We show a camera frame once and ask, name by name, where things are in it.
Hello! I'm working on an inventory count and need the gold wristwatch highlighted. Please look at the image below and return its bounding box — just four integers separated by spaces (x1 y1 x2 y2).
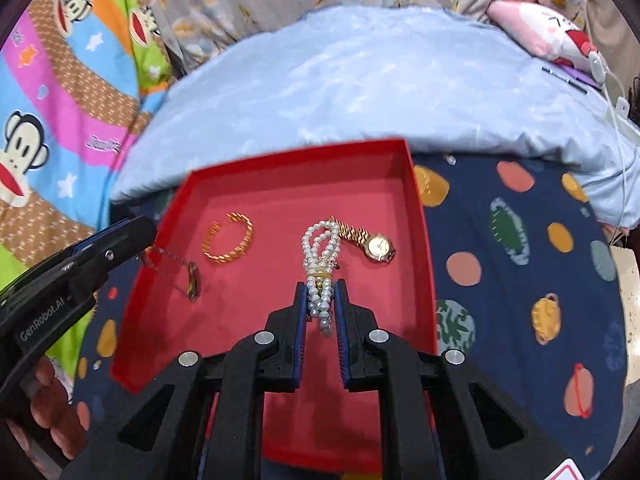
330 217 396 263

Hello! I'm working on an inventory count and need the gold chain bracelet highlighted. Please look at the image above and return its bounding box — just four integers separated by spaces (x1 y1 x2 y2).
200 211 255 265

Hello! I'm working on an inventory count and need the white charger cable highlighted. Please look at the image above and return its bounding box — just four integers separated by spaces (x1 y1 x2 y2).
587 49 640 241

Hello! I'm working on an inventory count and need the pink white plush pillow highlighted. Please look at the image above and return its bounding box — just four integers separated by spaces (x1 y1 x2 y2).
486 0 598 73

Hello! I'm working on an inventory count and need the colourful monkey print blanket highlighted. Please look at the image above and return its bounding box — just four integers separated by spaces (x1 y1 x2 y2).
0 0 174 376

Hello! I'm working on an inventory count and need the silver wristwatch dark dial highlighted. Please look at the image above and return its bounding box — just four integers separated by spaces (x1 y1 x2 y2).
140 246 202 304

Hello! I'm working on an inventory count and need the left hand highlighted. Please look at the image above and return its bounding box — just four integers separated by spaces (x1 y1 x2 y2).
30 356 87 460

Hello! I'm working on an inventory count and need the white pearl bracelet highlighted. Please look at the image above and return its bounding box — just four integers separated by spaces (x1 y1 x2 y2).
300 219 343 338

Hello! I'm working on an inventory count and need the light blue quilt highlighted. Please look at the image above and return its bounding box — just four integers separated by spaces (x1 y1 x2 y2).
111 6 639 229

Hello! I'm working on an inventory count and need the red jewelry tray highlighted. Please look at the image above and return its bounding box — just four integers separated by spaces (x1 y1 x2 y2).
108 138 440 476

